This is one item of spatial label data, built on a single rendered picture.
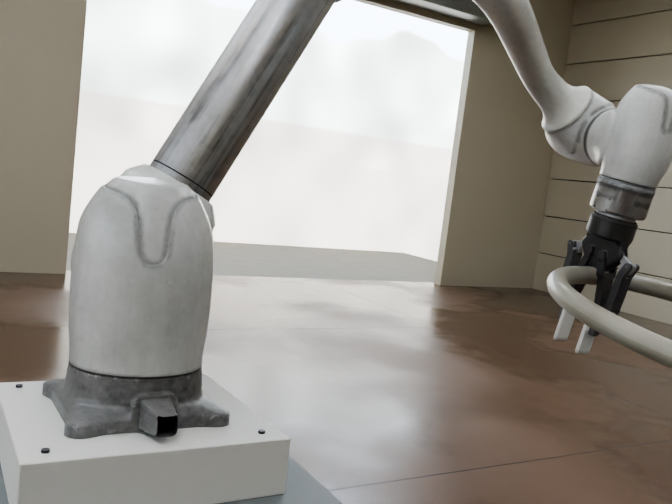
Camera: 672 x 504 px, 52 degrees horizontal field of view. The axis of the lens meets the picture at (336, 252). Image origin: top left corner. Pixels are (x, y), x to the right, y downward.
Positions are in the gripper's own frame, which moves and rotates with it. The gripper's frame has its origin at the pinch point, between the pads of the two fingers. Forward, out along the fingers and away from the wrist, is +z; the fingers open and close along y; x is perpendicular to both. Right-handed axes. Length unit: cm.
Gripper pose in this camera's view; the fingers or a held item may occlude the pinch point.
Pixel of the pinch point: (576, 328)
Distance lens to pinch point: 126.5
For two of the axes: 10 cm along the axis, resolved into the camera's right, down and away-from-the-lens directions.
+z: -2.4, 9.4, 2.3
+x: 8.6, 0.9, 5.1
